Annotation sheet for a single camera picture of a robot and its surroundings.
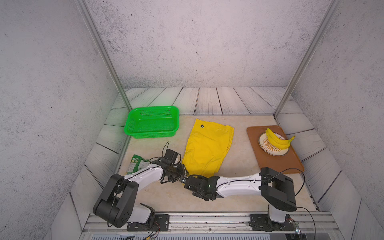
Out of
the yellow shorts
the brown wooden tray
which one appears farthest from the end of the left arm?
the brown wooden tray

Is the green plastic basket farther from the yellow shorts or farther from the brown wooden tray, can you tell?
the brown wooden tray

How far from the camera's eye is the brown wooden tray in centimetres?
96

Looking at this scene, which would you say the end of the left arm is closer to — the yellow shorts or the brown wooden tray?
the yellow shorts

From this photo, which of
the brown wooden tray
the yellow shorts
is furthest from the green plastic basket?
the brown wooden tray

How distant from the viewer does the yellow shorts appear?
0.91 m
